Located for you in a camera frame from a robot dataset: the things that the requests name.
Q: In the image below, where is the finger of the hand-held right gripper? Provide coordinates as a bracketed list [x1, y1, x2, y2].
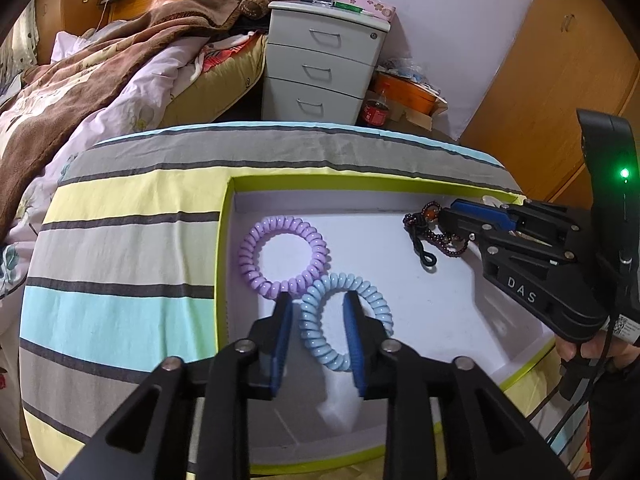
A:
[439, 208, 576, 266]
[450, 199, 596, 243]

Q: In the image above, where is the brown blanket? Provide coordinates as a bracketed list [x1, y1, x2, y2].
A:
[0, 0, 241, 241]

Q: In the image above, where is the pink floral box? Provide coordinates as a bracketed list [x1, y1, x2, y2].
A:
[330, 0, 397, 17]

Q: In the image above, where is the wooden wardrobe with flower stickers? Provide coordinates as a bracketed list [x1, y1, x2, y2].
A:
[30, 0, 126, 66]

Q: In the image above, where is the blue spiral hair tie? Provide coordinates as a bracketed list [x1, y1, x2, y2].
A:
[299, 272, 394, 372]

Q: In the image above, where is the person's right forearm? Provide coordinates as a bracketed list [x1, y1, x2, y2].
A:
[585, 367, 640, 480]

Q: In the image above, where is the black cable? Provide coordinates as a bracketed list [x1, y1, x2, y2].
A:
[542, 332, 613, 453]

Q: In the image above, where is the red and yellow pillow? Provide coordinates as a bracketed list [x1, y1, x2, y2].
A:
[167, 35, 268, 128]

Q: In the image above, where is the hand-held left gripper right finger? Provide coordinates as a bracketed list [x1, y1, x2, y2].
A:
[341, 291, 576, 480]

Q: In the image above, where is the white nightstand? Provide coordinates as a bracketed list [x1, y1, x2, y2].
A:
[261, 0, 398, 127]

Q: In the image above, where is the dark bead bracelet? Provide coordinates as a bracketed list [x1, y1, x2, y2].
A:
[402, 200, 471, 270]

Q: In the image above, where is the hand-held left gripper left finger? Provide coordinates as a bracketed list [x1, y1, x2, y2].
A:
[57, 291, 296, 480]

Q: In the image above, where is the purple spiral hair tie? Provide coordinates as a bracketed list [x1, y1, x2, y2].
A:
[238, 216, 328, 301]

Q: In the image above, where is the plain wooden wardrobe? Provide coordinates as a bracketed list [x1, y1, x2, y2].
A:
[460, 0, 640, 211]

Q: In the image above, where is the orange box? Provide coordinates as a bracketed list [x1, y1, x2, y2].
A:
[372, 70, 441, 116]

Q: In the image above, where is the shallow green box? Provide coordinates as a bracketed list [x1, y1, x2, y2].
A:
[214, 172, 558, 473]

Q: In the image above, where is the dotted curtain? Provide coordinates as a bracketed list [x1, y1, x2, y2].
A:
[0, 0, 41, 73]

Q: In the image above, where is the person's right hand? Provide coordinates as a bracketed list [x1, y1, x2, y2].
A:
[554, 329, 640, 377]

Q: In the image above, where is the cardboard box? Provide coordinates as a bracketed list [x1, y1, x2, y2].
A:
[400, 95, 449, 132]

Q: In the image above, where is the cola bottle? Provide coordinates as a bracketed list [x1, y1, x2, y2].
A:
[361, 89, 390, 127]

